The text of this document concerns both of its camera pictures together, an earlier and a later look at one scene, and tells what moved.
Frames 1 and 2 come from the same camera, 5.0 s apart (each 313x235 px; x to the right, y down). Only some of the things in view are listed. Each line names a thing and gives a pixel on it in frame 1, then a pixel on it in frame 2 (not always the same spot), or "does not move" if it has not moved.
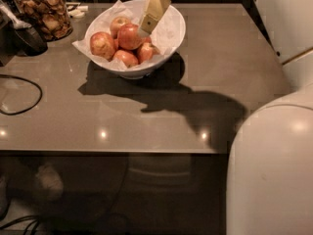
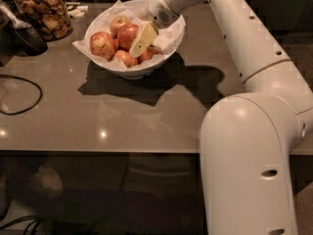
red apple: (103, 44) does not move
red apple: (129, 37) does not move
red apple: (126, 57) does not move
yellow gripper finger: (157, 4) to (148, 33)
